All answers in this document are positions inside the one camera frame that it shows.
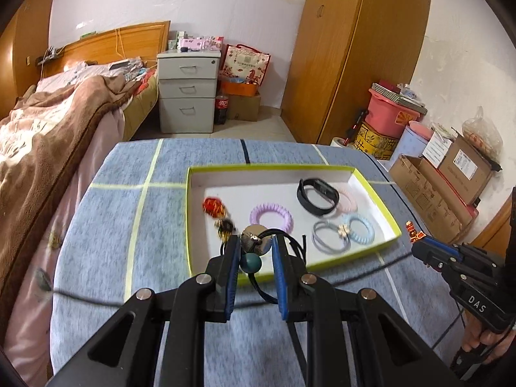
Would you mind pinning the long open cardboard box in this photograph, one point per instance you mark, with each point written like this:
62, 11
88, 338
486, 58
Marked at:
427, 193

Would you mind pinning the colourful quilt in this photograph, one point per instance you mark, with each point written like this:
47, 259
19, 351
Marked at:
141, 105

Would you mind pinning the bed with brown blanket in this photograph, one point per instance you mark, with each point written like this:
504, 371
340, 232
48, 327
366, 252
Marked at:
48, 161

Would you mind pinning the pink bed sheet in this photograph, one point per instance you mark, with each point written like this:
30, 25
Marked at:
92, 169

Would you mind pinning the black smart band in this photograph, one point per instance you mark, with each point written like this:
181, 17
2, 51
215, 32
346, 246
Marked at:
306, 203

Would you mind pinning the wooden side cabinet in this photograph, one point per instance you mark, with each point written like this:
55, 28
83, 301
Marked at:
24, 40

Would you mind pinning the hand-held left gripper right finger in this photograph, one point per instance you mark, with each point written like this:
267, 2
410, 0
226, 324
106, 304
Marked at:
280, 282

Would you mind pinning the light blue bin pink lid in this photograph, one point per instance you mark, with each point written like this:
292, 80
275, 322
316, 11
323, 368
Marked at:
413, 145

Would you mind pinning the clear plastic bag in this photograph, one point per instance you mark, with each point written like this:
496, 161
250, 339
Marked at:
481, 133

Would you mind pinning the black gold scrunchie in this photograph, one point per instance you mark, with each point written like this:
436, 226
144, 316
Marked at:
225, 229

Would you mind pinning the person's right hand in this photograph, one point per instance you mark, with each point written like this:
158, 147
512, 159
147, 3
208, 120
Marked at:
500, 346

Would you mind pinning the yellow patterned box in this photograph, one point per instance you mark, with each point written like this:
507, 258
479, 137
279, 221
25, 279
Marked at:
375, 141

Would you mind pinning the small cardboard box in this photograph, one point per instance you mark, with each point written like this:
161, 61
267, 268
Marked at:
246, 107

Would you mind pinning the green cardboard box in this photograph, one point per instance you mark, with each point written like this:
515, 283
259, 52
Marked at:
242, 193

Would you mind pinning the wooden wardrobe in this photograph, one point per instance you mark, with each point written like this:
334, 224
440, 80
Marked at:
354, 48

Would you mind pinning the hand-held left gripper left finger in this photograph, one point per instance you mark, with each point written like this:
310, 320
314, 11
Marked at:
234, 278

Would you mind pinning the grey drawer nightstand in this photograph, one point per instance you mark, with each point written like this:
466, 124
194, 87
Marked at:
185, 88

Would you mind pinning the patterned box lid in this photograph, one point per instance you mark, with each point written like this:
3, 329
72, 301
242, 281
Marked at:
399, 98

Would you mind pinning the wooden headboard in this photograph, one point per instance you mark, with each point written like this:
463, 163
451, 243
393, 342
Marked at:
100, 44

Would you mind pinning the cardboard box with label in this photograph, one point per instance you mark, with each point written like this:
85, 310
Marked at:
463, 169

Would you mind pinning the pink box on nightstand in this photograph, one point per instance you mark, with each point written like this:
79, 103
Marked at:
199, 43

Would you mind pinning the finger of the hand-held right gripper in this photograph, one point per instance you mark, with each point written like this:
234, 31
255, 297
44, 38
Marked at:
431, 257
439, 248

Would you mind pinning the red and black hand pump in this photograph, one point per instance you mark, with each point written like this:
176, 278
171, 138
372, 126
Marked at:
354, 125

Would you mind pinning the orange box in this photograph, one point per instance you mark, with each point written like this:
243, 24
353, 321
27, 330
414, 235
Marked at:
240, 88

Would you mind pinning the pink plastic bin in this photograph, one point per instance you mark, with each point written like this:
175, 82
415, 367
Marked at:
387, 117

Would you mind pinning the cola bottle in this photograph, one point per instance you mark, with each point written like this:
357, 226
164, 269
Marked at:
221, 109

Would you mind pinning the red patterned gift bag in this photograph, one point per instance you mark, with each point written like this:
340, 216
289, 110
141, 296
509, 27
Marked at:
246, 64

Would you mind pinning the white power strip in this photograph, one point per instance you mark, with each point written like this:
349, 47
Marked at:
50, 54

